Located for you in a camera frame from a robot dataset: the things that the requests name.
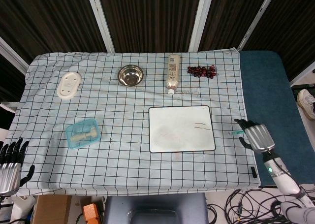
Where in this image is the white drawing board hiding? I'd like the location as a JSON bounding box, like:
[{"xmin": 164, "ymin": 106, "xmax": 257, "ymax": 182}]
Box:
[{"xmin": 148, "ymin": 105, "xmax": 217, "ymax": 154}]

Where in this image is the brown cardboard box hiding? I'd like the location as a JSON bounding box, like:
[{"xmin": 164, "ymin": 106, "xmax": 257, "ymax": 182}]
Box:
[{"xmin": 32, "ymin": 195, "xmax": 72, "ymax": 224}]

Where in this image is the blue padded table cover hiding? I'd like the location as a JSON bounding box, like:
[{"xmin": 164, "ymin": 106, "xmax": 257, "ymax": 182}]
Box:
[{"xmin": 239, "ymin": 50, "xmax": 315, "ymax": 188}]

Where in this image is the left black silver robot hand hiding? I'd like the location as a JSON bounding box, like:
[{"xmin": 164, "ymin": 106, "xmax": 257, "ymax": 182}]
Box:
[{"xmin": 0, "ymin": 138, "xmax": 36, "ymax": 195}]

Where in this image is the cream oval soap dish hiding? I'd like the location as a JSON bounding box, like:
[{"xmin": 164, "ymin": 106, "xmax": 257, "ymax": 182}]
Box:
[{"xmin": 56, "ymin": 71, "xmax": 83, "ymax": 100}]

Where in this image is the white sneaker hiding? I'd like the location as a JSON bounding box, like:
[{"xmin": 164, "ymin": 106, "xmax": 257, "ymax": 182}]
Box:
[{"xmin": 296, "ymin": 89, "xmax": 315, "ymax": 122}]

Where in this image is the bunch of red grapes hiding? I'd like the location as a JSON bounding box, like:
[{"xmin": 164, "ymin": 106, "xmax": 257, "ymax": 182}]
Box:
[{"xmin": 187, "ymin": 64, "xmax": 219, "ymax": 79}]

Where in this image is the grey robot base seat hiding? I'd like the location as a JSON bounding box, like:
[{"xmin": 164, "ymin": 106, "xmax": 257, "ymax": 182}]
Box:
[{"xmin": 102, "ymin": 192, "xmax": 209, "ymax": 224}]

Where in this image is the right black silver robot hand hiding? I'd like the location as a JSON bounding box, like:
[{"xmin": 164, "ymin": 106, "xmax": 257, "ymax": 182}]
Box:
[{"xmin": 233, "ymin": 119, "xmax": 276, "ymax": 154}]

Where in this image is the cream object inside container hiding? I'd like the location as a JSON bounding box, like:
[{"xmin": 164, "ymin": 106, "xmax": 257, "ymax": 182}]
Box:
[{"xmin": 70, "ymin": 128, "xmax": 97, "ymax": 143}]

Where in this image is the tangle of black cables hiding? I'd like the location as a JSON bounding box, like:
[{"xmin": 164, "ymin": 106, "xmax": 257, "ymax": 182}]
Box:
[{"xmin": 208, "ymin": 187, "xmax": 306, "ymax": 224}]

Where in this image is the stainless steel bowl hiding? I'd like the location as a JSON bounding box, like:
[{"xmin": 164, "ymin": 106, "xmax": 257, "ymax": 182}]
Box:
[{"xmin": 117, "ymin": 64, "xmax": 145, "ymax": 87}]

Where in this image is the orange plastic device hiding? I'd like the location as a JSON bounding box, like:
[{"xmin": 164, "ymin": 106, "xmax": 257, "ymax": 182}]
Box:
[{"xmin": 82, "ymin": 203, "xmax": 104, "ymax": 224}]

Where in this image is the white screen frame post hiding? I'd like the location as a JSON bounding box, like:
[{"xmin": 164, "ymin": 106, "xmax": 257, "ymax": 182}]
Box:
[
  {"xmin": 0, "ymin": 36, "xmax": 30, "ymax": 73},
  {"xmin": 85, "ymin": 0, "xmax": 116, "ymax": 53},
  {"xmin": 189, "ymin": 0, "xmax": 217, "ymax": 53},
  {"xmin": 237, "ymin": 0, "xmax": 282, "ymax": 50},
  {"xmin": 288, "ymin": 61, "xmax": 315, "ymax": 87}
]

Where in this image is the clear container with blue lid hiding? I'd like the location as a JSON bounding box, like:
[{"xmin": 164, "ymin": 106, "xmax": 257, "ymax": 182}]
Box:
[{"xmin": 65, "ymin": 118, "xmax": 101, "ymax": 150}]

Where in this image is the beige squeeze bottle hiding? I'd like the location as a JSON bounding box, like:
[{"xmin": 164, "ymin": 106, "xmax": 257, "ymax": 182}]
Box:
[{"xmin": 166, "ymin": 54, "xmax": 181, "ymax": 95}]

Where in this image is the checkered white tablecloth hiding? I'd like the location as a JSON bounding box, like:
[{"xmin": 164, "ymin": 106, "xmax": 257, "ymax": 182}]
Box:
[{"xmin": 5, "ymin": 47, "xmax": 262, "ymax": 197}]

